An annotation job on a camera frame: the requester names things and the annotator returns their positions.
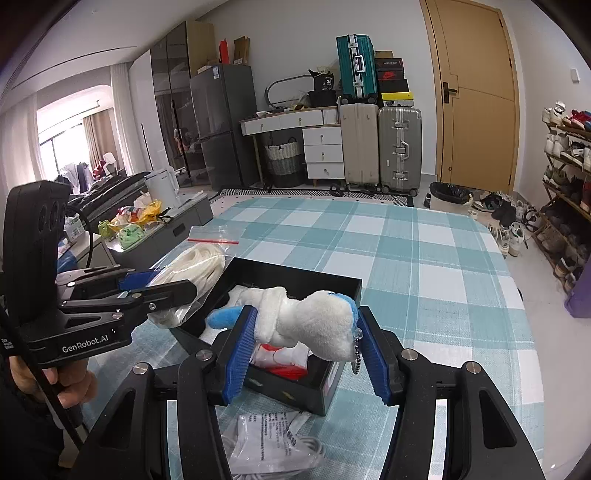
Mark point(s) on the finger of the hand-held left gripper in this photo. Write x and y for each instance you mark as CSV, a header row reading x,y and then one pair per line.
x,y
171,295
138,279

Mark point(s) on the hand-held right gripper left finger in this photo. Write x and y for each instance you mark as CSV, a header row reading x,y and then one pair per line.
x,y
240,355

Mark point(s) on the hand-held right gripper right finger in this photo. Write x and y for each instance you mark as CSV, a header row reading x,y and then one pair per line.
x,y
376,357

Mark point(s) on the red white packet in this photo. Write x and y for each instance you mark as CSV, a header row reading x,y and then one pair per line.
x,y
286,362

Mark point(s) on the white blue plush toy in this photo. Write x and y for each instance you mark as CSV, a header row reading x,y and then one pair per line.
x,y
318,323

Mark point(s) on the black cardboard box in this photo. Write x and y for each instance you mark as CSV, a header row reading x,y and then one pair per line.
x,y
300,281

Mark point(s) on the green soft item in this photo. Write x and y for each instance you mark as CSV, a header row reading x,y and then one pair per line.
x,y
131,236

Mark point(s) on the person's left hand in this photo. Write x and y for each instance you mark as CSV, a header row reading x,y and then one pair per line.
x,y
76,381

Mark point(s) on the yellow plastic bag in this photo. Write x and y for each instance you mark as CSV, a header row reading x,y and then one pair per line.
x,y
151,212

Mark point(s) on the grey side cabinet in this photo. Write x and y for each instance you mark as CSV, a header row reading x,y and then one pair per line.
x,y
184,221

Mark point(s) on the clear printed plastic bag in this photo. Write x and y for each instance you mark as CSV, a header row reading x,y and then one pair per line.
x,y
263,429

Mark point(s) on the teal checked tablecloth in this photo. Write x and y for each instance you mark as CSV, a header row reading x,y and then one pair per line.
x,y
415,277

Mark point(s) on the black sofa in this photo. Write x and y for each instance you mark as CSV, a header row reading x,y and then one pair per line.
x,y
111,189

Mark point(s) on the white electric kettle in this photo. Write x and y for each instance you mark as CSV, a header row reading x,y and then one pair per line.
x,y
161,187

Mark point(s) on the brown curtain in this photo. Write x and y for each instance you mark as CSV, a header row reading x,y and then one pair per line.
x,y
99,138

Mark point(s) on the white sheer curtain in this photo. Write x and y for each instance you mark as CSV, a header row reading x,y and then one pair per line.
x,y
129,115

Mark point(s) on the woven laundry basket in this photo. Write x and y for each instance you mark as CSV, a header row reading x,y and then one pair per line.
x,y
282,161

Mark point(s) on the grey refrigerator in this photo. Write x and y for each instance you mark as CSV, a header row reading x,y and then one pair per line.
x,y
224,124

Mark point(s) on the black trash bin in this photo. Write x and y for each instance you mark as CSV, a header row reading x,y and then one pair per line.
x,y
450,196

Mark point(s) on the dark glass wardrobe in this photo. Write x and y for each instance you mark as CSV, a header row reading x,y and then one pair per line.
x,y
171,101

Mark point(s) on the pile of shoes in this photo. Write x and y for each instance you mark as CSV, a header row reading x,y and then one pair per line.
x,y
508,226

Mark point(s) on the silver suitcase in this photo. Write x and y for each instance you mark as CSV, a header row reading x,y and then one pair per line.
x,y
399,147

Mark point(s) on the purple cloth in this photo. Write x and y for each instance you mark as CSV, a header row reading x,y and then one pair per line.
x,y
579,297

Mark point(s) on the white desk with drawers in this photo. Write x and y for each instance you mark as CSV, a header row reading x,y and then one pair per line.
x,y
323,147

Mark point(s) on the beige suitcase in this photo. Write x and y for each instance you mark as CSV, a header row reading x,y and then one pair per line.
x,y
360,143

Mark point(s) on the brown cardboard box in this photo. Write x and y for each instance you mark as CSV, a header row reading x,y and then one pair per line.
x,y
241,50

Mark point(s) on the wooden shoe rack with shoes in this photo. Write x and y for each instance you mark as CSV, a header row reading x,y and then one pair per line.
x,y
568,194

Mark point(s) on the black bag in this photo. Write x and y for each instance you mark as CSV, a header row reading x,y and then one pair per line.
x,y
323,90

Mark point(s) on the black red shoe box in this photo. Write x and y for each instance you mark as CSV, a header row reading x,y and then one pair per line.
x,y
390,74

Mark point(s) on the tan wooden door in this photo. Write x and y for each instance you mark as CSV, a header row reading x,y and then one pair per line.
x,y
475,92

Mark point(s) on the teal suitcase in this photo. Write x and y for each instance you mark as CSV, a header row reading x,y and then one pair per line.
x,y
353,69

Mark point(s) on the oval metal frame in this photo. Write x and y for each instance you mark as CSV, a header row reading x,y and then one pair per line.
x,y
270,87

